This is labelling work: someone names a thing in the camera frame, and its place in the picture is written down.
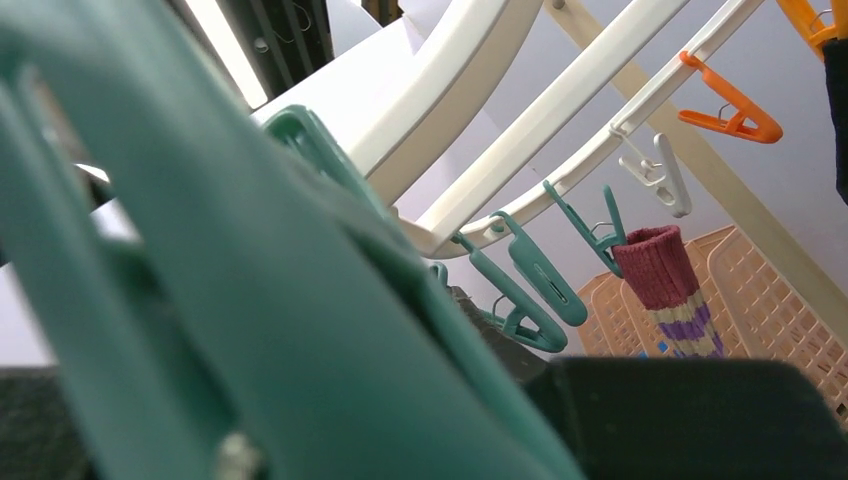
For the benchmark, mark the white clothes clip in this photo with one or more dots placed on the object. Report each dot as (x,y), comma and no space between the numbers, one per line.
(662,178)

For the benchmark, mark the black sock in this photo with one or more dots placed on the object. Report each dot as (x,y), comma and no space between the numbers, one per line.
(835,65)

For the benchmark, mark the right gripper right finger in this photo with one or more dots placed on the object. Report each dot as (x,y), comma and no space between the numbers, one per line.
(639,418)

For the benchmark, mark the orange clothes clip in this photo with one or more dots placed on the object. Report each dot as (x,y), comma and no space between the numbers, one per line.
(739,117)

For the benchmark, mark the peach file organizer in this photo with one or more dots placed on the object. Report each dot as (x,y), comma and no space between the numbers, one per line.
(755,311)

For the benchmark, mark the wooden hanging rack frame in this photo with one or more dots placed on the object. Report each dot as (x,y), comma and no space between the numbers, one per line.
(649,102)

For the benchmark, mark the white round clip hanger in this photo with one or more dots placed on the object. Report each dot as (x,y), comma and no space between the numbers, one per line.
(345,93)

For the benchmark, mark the maroon beige sock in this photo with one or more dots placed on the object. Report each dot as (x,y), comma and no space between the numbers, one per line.
(654,263)

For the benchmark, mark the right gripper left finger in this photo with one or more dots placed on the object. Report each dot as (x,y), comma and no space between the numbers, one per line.
(39,439)

